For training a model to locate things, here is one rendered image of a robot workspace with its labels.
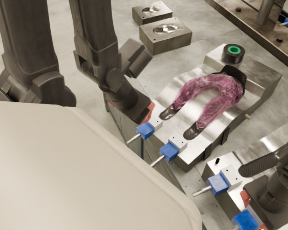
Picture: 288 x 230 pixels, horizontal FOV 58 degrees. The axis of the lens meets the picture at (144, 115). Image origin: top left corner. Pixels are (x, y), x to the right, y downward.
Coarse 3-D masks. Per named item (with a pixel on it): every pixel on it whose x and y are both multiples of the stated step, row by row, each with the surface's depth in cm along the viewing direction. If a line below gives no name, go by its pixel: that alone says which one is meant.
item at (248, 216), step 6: (246, 210) 63; (252, 210) 61; (234, 216) 62; (240, 216) 62; (246, 216) 62; (252, 216) 62; (234, 222) 62; (240, 222) 61; (246, 222) 61; (252, 222) 61; (258, 222) 60; (234, 228) 61; (240, 228) 61; (246, 228) 60; (252, 228) 60; (258, 228) 61
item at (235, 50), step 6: (228, 48) 98; (234, 48) 99; (240, 48) 98; (222, 54) 99; (228, 54) 96; (234, 54) 96; (240, 54) 96; (228, 60) 97; (234, 60) 96; (240, 60) 97
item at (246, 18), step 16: (208, 0) 160; (224, 0) 155; (240, 0) 155; (256, 0) 155; (224, 16) 152; (240, 16) 143; (256, 16) 143; (272, 16) 143; (256, 32) 134; (272, 32) 133; (272, 48) 128
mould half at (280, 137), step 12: (276, 132) 78; (252, 144) 78; (264, 144) 78; (276, 144) 77; (228, 156) 74; (240, 156) 75; (252, 156) 75; (204, 168) 75; (216, 168) 72; (204, 180) 78; (252, 180) 69; (228, 192) 67; (228, 204) 69; (240, 204) 65; (228, 216) 71
